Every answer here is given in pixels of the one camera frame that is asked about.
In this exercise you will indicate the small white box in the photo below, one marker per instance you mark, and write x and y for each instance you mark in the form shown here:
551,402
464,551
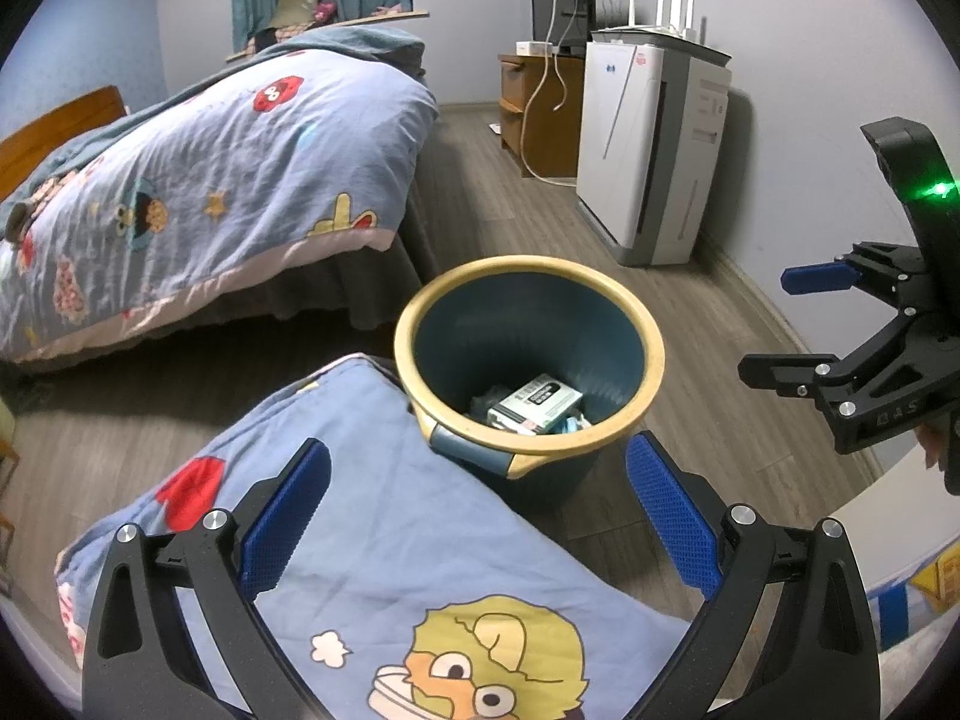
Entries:
536,48

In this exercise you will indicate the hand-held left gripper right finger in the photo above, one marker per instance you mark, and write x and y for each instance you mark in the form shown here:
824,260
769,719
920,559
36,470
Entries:
671,517

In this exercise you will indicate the white air purifier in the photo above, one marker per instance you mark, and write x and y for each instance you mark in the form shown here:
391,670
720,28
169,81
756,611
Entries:
622,150

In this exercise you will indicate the blue printed blanket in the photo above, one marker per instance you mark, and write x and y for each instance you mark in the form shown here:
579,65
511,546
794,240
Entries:
412,525

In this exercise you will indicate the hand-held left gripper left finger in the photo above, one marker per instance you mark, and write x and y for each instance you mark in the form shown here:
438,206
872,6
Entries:
289,517

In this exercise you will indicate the white and black box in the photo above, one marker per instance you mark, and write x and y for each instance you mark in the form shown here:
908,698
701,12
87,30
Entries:
536,401

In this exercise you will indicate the wooden bed headboard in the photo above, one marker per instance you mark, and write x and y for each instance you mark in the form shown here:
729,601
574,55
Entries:
60,127

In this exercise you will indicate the olive pillow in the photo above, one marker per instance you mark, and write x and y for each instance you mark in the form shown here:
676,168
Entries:
296,7

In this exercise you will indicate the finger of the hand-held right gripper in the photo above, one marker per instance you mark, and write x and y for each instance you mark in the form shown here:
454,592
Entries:
787,373
817,277

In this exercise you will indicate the yellow and blue cloth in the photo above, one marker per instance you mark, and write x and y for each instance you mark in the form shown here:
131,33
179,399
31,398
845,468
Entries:
930,577

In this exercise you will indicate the small pink toy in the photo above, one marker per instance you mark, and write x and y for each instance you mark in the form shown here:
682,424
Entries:
325,11

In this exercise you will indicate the bed with cartoon duvet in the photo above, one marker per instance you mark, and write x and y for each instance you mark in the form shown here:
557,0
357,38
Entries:
225,165

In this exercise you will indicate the wooden cabinet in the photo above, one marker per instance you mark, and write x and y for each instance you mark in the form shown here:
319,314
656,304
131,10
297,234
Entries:
555,127

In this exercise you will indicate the blue bin with yellow rim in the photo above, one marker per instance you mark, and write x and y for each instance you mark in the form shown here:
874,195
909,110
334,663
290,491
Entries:
525,315

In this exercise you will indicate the person's right hand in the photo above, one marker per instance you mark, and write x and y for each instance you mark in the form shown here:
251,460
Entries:
935,444

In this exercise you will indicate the plaid cloth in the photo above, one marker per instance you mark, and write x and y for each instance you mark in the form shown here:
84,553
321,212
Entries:
281,36

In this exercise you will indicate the black television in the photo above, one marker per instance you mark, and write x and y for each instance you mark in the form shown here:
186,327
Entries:
555,7

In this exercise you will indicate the white router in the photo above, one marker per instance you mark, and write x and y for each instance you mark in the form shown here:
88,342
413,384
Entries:
675,22

